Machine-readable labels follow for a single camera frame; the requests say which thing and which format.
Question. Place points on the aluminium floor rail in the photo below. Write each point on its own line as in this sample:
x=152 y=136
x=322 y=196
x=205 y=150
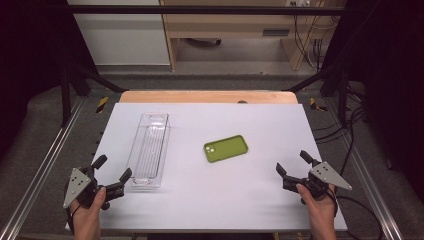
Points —
x=43 y=160
x=366 y=173

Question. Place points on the black curtain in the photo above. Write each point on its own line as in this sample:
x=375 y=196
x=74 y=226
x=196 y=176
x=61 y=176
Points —
x=390 y=83
x=30 y=66

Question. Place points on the person's left hand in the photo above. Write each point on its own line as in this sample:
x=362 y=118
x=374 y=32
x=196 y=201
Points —
x=87 y=213

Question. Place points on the black metal stand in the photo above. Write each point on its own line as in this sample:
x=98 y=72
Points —
x=341 y=96
x=66 y=100

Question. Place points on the green phone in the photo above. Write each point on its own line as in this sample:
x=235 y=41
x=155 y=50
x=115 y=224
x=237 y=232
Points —
x=226 y=148

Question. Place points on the wooden desk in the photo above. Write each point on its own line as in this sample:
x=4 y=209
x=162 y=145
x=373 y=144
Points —
x=233 y=23

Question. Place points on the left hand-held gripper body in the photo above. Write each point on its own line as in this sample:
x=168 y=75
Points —
x=77 y=185

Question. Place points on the person's right hand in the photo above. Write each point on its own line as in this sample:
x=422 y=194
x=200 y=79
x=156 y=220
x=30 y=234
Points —
x=319 y=208

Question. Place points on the black horizontal bar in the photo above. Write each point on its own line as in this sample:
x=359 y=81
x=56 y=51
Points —
x=200 y=10

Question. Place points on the yellow black tape strip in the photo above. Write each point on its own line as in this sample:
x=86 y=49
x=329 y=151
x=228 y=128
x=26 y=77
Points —
x=102 y=104
x=315 y=104

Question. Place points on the white cabinet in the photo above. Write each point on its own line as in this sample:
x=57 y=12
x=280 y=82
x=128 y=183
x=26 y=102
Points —
x=123 y=40

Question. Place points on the black chair base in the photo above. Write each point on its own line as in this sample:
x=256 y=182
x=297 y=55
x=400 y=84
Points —
x=205 y=42

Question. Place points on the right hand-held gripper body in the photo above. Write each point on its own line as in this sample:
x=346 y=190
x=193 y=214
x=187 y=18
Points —
x=325 y=176

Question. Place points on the light wooden table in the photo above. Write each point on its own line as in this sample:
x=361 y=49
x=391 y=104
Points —
x=206 y=97

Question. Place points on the white power strip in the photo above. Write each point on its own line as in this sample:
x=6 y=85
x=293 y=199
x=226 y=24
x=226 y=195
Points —
x=297 y=3

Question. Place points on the clear plastic tray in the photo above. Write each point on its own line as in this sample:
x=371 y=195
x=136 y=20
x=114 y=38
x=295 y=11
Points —
x=150 y=150

